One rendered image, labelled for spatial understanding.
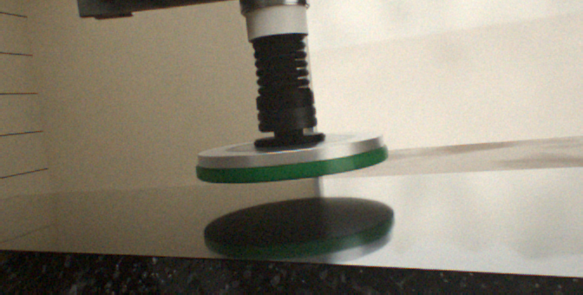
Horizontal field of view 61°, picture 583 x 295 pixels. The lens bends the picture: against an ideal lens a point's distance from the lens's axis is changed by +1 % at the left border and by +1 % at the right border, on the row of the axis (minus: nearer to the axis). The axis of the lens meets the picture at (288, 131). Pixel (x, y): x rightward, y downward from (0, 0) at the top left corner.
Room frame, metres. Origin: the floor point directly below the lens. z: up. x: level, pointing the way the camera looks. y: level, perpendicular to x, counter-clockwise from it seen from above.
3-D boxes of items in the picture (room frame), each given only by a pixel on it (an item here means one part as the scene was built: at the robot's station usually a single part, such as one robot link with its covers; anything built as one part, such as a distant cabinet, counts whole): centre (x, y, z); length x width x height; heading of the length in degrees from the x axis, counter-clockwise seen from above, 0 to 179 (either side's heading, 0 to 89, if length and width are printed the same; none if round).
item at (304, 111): (0.57, 0.00, 0.96); 0.07 x 0.07 x 0.01
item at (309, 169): (0.57, 0.00, 0.92); 0.22 x 0.22 x 0.04
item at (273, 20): (0.57, 0.00, 1.07); 0.07 x 0.07 x 0.04
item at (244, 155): (0.57, 0.00, 0.92); 0.21 x 0.21 x 0.01
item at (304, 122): (0.57, 0.00, 0.95); 0.07 x 0.07 x 0.01
